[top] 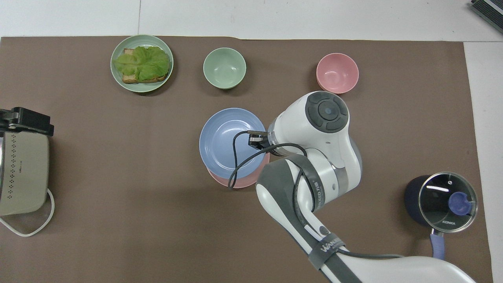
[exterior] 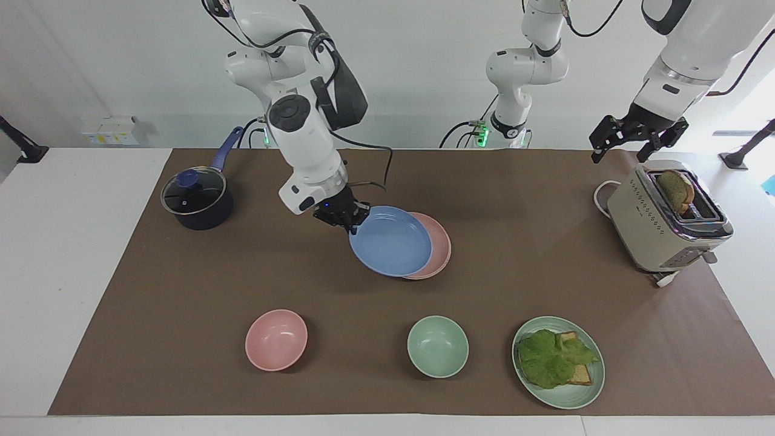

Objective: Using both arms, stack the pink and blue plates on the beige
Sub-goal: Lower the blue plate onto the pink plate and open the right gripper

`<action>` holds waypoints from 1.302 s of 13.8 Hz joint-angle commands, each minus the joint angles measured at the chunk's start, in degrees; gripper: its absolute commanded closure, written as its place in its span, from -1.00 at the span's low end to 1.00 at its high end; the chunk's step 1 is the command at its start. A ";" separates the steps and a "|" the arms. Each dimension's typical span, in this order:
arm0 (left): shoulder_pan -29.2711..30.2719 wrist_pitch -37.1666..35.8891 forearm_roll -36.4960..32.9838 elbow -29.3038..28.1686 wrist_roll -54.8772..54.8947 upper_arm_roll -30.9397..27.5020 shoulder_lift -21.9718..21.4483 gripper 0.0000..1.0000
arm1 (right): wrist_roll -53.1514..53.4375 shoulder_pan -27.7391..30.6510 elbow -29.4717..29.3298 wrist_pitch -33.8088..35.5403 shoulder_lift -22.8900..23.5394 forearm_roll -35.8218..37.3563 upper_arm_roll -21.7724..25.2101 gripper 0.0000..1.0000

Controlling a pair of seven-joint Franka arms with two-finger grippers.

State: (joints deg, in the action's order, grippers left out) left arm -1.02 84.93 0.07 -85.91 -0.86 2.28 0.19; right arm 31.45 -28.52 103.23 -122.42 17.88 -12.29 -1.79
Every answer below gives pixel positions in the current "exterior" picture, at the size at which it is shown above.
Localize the pink bowl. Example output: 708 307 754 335
245 309 308 372

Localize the glass lid with blue knob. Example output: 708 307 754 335
161 168 227 216

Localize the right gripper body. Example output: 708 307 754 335
312 187 371 221

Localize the toast slice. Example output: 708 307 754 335
533 331 595 386

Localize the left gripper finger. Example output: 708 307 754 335
590 113 634 165
636 117 690 164

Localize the black cable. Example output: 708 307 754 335
705 29 775 97
237 117 267 150
438 96 501 150
563 0 625 38
330 130 394 192

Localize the green lettuce leaf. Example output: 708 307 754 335
518 329 600 389

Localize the beige toaster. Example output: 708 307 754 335
607 160 734 288

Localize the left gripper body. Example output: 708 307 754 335
624 102 678 139

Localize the green bowl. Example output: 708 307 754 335
407 315 470 379

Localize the dark blue saucepan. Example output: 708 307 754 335
160 127 245 231

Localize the white power cable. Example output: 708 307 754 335
593 180 622 217

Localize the pink plate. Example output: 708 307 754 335
402 212 452 281

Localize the green plate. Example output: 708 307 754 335
512 316 605 410

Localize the black stand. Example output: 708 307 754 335
718 119 775 171
0 115 50 165

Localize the blue plate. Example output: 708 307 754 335
349 206 433 278

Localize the brown bread slice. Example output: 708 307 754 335
656 170 696 214

